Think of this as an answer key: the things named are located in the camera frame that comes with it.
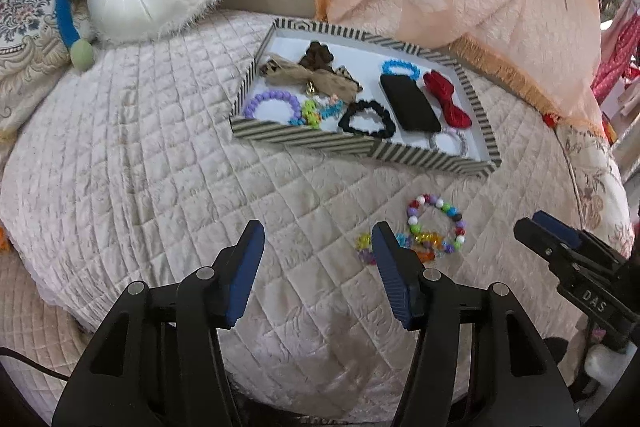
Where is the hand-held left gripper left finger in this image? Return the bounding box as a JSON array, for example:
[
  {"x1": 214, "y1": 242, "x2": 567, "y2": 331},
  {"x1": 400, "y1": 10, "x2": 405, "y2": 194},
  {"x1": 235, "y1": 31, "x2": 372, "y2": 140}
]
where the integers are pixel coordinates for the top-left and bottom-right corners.
[{"x1": 52, "y1": 220, "x2": 265, "y2": 427}]

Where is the pink hanging fabric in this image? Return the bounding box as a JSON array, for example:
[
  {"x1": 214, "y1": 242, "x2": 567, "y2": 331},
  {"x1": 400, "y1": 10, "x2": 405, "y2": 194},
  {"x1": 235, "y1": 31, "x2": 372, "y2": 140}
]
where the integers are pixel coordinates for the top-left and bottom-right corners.
[{"x1": 592, "y1": 0, "x2": 640, "y2": 148}]

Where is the beige floral bed edge cushion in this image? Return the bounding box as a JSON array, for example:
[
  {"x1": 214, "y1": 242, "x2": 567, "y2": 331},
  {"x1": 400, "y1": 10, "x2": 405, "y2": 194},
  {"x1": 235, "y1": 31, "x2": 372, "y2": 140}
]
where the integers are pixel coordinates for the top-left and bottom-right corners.
[{"x1": 557, "y1": 122, "x2": 632, "y2": 258}]

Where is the purple bead bracelet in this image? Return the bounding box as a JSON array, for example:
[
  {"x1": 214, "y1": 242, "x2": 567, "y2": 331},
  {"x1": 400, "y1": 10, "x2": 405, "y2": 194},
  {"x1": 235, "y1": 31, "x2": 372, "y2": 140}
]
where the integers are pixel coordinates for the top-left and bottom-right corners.
[{"x1": 242, "y1": 89, "x2": 302, "y2": 125}]

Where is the quilted cream bedcover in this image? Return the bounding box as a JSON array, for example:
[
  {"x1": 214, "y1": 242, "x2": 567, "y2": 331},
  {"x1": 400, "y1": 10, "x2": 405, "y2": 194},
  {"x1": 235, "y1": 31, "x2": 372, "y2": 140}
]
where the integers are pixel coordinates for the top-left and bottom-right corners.
[{"x1": 0, "y1": 9, "x2": 631, "y2": 408}]

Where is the black rectangular case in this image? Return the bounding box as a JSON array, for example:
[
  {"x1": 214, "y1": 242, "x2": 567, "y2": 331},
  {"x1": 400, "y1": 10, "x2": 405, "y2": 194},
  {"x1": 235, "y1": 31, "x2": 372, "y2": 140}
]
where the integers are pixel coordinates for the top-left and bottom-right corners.
[{"x1": 380, "y1": 73, "x2": 443, "y2": 135}]

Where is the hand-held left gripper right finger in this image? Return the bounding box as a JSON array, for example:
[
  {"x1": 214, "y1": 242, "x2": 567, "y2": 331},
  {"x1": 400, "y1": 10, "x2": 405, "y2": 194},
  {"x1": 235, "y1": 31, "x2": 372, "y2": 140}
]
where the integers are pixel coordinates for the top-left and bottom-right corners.
[{"x1": 371, "y1": 222, "x2": 581, "y2": 427}]

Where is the beige fabric bow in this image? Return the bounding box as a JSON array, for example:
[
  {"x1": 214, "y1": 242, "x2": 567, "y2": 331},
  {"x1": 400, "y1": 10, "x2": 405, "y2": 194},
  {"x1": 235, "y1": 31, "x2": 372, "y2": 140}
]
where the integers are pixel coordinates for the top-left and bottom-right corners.
[{"x1": 259, "y1": 59, "x2": 365, "y2": 100}]

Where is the clear colourful bead bracelet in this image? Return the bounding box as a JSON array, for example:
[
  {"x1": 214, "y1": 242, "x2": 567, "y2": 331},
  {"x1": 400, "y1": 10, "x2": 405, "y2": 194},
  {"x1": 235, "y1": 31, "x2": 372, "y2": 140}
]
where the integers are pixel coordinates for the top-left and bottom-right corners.
[{"x1": 356, "y1": 229, "x2": 446, "y2": 267}]

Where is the red shiny bow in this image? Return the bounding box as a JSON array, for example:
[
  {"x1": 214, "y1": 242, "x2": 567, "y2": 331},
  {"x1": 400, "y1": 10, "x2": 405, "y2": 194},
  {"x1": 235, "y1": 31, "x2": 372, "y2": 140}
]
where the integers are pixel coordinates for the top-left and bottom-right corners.
[{"x1": 422, "y1": 69, "x2": 473, "y2": 130}]

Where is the black scrunchie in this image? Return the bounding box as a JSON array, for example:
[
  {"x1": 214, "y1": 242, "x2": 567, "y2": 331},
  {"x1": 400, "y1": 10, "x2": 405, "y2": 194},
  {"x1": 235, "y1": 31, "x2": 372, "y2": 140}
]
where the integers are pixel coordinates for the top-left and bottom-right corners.
[{"x1": 337, "y1": 99, "x2": 396, "y2": 140}]

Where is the striped cardboard tray box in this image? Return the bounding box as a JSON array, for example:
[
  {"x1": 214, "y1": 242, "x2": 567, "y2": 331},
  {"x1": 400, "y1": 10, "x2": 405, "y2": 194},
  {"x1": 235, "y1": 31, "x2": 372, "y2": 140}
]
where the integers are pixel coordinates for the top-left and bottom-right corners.
[{"x1": 229, "y1": 18, "x2": 502, "y2": 178}]

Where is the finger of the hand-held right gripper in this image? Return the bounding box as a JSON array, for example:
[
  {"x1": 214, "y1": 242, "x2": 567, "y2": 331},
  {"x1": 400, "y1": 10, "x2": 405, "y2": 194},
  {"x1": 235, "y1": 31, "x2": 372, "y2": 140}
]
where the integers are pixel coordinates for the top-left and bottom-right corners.
[{"x1": 514, "y1": 210, "x2": 597, "y2": 266}]

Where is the multicolour round bead bracelet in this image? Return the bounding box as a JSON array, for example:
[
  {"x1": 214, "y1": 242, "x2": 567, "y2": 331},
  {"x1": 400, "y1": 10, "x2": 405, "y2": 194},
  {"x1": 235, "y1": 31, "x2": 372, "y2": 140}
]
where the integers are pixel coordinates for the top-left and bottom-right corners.
[{"x1": 406, "y1": 193, "x2": 468, "y2": 255}]

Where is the brown scrunchie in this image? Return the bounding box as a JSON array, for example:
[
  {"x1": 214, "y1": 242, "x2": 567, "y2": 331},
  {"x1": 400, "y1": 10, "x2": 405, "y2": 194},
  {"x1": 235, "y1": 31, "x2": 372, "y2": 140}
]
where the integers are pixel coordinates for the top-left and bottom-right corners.
[{"x1": 297, "y1": 41, "x2": 333, "y2": 72}]

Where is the light blue bead bracelet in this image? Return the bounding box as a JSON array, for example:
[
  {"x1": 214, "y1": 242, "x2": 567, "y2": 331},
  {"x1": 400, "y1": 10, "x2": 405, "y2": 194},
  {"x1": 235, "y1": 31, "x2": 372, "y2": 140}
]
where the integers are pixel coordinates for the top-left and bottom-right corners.
[{"x1": 320, "y1": 99, "x2": 351, "y2": 120}]

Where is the floral embroidered cushion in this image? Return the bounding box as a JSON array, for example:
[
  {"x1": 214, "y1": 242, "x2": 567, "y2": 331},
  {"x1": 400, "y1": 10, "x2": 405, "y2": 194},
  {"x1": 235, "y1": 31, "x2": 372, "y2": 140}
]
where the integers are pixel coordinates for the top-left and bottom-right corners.
[{"x1": 0, "y1": 0, "x2": 96, "y2": 142}]

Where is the green bead bracelet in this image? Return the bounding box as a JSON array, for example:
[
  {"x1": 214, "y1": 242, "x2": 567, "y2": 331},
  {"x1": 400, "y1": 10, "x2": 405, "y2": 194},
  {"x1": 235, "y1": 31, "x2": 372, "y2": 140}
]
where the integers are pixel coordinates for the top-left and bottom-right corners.
[{"x1": 289, "y1": 99, "x2": 323, "y2": 130}]

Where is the black cable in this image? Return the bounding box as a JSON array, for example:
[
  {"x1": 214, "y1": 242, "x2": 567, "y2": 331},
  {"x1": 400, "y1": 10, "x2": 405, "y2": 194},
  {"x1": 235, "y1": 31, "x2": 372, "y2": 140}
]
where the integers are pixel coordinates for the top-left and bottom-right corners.
[{"x1": 0, "y1": 347, "x2": 71, "y2": 383}]

